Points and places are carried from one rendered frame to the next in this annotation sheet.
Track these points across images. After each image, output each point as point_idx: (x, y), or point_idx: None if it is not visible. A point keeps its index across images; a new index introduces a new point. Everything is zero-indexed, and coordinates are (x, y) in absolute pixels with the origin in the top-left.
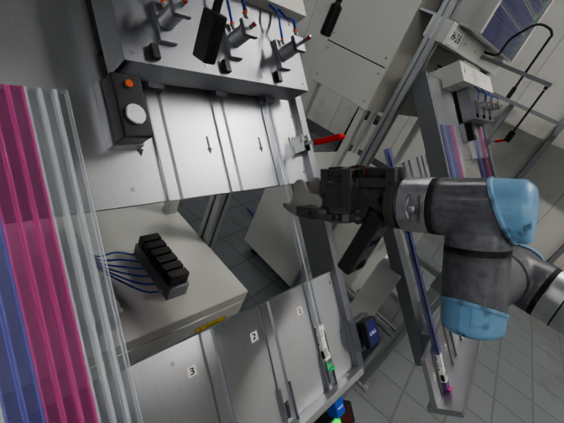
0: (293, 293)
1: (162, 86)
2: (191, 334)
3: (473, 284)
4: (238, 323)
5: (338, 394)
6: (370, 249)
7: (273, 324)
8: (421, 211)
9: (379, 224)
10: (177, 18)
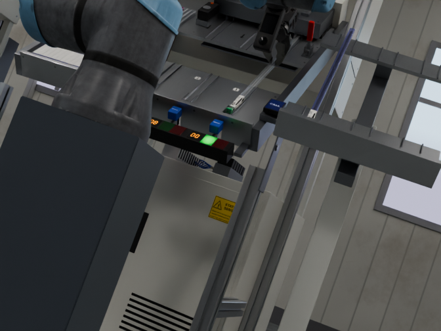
0: (239, 83)
1: (232, 16)
2: (211, 200)
3: None
4: (195, 71)
5: (219, 112)
6: (268, 31)
7: (212, 81)
8: None
9: (266, 8)
10: None
